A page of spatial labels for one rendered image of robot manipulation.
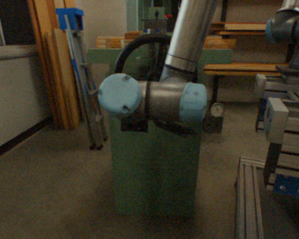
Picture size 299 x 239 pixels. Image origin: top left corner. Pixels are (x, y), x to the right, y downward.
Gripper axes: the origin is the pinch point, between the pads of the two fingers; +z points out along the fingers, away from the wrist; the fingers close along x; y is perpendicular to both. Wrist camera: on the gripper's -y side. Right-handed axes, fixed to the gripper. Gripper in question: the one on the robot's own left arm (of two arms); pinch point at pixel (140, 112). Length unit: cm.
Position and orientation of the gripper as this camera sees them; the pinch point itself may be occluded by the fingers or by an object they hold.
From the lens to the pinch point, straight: 70.2
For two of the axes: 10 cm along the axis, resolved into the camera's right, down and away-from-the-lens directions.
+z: 0.7, 1.3, 9.9
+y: -0.6, 9.9, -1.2
